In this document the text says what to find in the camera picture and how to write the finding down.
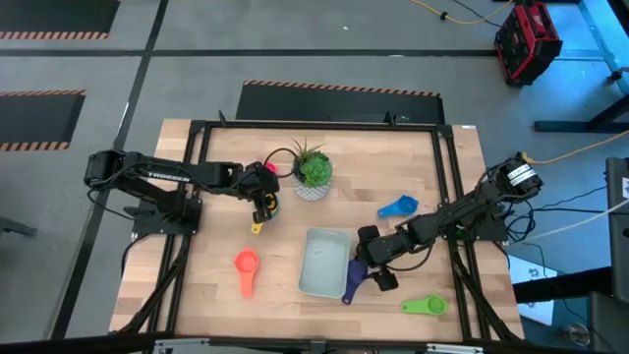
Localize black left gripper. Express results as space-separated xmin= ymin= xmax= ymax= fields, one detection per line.
xmin=239 ymin=160 xmax=282 ymax=225

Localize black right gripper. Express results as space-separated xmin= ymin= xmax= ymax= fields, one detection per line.
xmin=354 ymin=224 xmax=410 ymax=292

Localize yellow measuring cup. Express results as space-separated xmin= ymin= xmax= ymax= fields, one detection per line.
xmin=250 ymin=193 xmax=277 ymax=235

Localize purple measuring cup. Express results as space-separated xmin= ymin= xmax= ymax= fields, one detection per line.
xmin=341 ymin=259 xmax=371 ymax=306

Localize clear plastic tray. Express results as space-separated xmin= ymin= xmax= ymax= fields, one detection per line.
xmin=298 ymin=227 xmax=353 ymax=299

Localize orange measuring cup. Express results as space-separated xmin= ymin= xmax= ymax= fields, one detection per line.
xmin=233 ymin=248 xmax=260 ymax=299

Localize blue measuring cup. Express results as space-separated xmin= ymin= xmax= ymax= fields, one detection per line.
xmin=376 ymin=195 xmax=420 ymax=219

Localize green measuring cup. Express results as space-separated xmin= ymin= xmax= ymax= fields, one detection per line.
xmin=400 ymin=294 xmax=448 ymax=317

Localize green succulent in white pot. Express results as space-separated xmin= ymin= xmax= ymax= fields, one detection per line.
xmin=290 ymin=137 xmax=334 ymax=202

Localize black striped-edge floor mat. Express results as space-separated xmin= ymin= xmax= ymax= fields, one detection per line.
xmin=0 ymin=89 xmax=87 ymax=152
xmin=0 ymin=0 xmax=122 ymax=40
xmin=235 ymin=80 xmax=446 ymax=125

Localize white floor sheet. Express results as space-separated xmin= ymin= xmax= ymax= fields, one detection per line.
xmin=510 ymin=255 xmax=559 ymax=325

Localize black desk edge beam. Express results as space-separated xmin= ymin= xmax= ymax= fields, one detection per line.
xmin=513 ymin=267 xmax=613 ymax=304

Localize metal cup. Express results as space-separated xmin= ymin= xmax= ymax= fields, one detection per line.
xmin=562 ymin=322 xmax=591 ymax=347

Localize black overhead crossbar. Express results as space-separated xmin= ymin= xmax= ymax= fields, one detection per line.
xmin=0 ymin=332 xmax=629 ymax=354

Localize dark desk foot bar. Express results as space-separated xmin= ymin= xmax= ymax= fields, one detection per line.
xmin=534 ymin=93 xmax=629 ymax=134

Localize black furniture foot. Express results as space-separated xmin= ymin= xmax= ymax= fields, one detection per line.
xmin=0 ymin=215 xmax=38 ymax=238

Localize dark grey cabinet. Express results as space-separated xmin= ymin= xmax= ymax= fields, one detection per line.
xmin=589 ymin=292 xmax=629 ymax=354

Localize dark grey equipment case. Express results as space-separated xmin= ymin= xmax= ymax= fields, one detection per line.
xmin=604 ymin=156 xmax=629 ymax=301

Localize red and black tool box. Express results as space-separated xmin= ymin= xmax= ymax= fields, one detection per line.
xmin=493 ymin=0 xmax=564 ymax=88

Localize black looped gripper cable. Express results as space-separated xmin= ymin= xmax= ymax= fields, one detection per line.
xmin=263 ymin=147 xmax=299 ymax=179

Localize black aluminium table frame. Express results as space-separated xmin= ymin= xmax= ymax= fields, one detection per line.
xmin=110 ymin=110 xmax=525 ymax=345

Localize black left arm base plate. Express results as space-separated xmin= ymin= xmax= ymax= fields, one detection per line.
xmin=122 ymin=196 xmax=202 ymax=236

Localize silver metal bracket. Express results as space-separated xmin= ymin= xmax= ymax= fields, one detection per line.
xmin=151 ymin=337 xmax=210 ymax=354
xmin=426 ymin=342 xmax=486 ymax=354

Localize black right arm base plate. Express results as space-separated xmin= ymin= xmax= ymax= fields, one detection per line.
xmin=439 ymin=206 xmax=508 ymax=242

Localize black power cables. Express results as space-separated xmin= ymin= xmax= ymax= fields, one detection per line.
xmin=500 ymin=184 xmax=610 ymax=279

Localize white cable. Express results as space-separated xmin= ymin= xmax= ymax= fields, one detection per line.
xmin=530 ymin=198 xmax=629 ymax=242

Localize yellow extension cable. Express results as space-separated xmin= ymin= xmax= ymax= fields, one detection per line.
xmin=521 ymin=130 xmax=629 ymax=166
xmin=410 ymin=0 xmax=515 ymax=26

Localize blue metal desk frame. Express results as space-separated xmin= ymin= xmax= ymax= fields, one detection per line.
xmin=554 ymin=0 xmax=629 ymax=94

